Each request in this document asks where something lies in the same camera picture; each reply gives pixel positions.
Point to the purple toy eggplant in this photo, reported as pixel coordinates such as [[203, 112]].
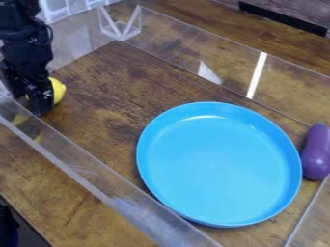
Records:
[[315, 154]]

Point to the yellow lemon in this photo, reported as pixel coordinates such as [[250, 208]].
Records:
[[59, 87]]

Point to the black baseboard strip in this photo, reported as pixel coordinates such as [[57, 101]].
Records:
[[283, 19]]

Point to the blue round tray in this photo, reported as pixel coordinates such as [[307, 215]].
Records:
[[219, 164]]

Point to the clear acrylic enclosure wall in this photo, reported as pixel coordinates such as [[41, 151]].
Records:
[[132, 59]]

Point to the dark object at table edge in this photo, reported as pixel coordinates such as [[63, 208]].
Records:
[[8, 228]]

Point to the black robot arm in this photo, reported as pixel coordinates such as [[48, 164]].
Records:
[[16, 12]]

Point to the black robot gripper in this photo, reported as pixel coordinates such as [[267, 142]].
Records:
[[27, 52]]

